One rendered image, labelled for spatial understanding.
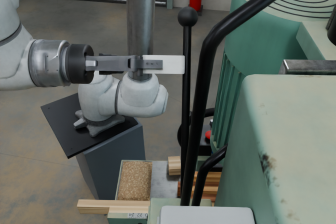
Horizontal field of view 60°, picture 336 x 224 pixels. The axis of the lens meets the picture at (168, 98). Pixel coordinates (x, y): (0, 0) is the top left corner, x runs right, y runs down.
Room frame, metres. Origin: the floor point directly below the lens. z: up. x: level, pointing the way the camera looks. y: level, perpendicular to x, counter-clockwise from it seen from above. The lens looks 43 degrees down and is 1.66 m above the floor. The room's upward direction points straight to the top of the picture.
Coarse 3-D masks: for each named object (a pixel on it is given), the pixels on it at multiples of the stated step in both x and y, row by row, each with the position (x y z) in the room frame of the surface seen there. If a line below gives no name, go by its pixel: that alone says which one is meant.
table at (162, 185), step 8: (128, 160) 0.52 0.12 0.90; (136, 160) 0.52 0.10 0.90; (144, 160) 0.52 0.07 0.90; (152, 160) 0.52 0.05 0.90; (160, 160) 0.52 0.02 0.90; (120, 168) 0.50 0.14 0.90; (152, 168) 0.50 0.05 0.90; (160, 168) 0.50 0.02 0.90; (120, 176) 0.47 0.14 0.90; (152, 176) 0.47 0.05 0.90; (160, 176) 0.47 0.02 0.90; (168, 176) 0.47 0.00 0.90; (176, 176) 0.47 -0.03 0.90; (152, 184) 0.44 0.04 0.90; (160, 184) 0.44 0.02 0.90; (168, 184) 0.44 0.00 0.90; (176, 184) 0.44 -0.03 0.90; (152, 192) 0.42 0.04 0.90; (160, 192) 0.42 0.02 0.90; (168, 192) 0.42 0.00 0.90; (176, 192) 0.42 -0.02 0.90
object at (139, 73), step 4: (140, 56) 0.39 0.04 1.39; (128, 60) 0.39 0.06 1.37; (128, 64) 0.39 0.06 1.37; (140, 68) 0.37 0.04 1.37; (100, 72) 0.42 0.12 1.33; (104, 72) 0.41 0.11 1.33; (108, 72) 0.41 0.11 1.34; (112, 72) 0.40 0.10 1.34; (116, 72) 0.41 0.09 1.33; (136, 72) 0.37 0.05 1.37; (140, 72) 0.37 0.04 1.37
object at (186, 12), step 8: (184, 8) 0.45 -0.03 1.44; (192, 8) 0.45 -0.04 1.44; (184, 16) 0.44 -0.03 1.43; (192, 16) 0.44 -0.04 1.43; (184, 24) 0.44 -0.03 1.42; (192, 24) 0.44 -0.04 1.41; (184, 32) 0.43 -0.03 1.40; (184, 40) 0.42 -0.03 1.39; (184, 48) 0.42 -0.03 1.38; (184, 72) 0.39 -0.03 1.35; (184, 80) 0.38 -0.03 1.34; (184, 88) 0.37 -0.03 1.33; (184, 96) 0.37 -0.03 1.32; (184, 104) 0.36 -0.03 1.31; (184, 112) 0.35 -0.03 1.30; (184, 120) 0.34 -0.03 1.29; (184, 128) 0.33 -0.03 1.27; (184, 136) 0.32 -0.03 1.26; (184, 144) 0.31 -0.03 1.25; (184, 152) 0.30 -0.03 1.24; (184, 160) 0.30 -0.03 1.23; (184, 168) 0.29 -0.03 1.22
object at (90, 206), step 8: (80, 200) 0.37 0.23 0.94; (88, 200) 0.37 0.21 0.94; (96, 200) 0.37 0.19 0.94; (104, 200) 0.37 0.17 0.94; (112, 200) 0.37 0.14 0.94; (120, 200) 0.37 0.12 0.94; (128, 200) 0.37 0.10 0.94; (136, 200) 0.37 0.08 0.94; (80, 208) 0.36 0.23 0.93; (88, 208) 0.36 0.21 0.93; (96, 208) 0.35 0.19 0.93; (104, 208) 0.35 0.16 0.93
